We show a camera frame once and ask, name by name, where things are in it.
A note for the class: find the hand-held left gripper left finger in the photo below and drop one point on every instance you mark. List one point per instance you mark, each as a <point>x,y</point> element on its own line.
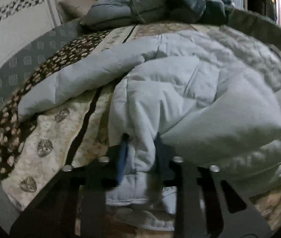
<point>122,155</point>

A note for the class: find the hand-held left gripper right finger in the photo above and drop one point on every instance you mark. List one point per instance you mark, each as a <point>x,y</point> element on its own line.
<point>159,153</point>

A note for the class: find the light blue puffer jacket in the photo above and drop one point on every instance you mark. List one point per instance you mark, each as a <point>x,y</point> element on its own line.
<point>180,104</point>

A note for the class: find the floral patterned blanket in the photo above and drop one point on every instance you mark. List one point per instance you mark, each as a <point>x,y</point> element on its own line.
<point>56,138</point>

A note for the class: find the grey patterned bed sheet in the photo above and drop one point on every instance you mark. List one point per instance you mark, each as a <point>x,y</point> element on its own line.
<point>19,59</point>

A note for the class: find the dark teal padded jacket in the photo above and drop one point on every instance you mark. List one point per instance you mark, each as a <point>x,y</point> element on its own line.
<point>183,3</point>

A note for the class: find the navy folded garment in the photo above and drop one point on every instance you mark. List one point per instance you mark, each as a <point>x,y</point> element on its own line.
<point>216,10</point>

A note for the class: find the beige pillow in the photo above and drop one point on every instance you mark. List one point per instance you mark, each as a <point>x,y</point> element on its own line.
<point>77,6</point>

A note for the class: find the white patterned headboard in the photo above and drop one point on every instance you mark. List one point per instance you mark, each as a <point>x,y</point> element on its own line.
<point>14,37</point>

